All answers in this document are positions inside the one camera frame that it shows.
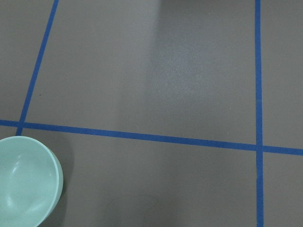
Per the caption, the green bowl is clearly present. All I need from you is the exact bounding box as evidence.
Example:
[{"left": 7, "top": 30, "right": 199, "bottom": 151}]
[{"left": 0, "top": 136, "right": 63, "bottom": 227}]

